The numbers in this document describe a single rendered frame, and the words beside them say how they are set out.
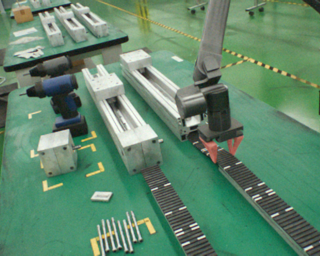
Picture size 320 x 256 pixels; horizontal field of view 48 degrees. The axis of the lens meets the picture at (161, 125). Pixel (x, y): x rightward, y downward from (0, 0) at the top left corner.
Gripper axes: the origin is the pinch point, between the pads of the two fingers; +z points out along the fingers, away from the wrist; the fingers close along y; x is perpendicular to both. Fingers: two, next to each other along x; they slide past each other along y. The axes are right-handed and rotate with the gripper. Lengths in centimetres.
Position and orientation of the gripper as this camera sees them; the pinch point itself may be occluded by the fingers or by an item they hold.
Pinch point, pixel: (223, 156)
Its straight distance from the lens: 96.6
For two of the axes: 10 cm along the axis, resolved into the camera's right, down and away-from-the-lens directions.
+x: 3.3, 3.8, -8.7
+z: 1.6, 8.8, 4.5
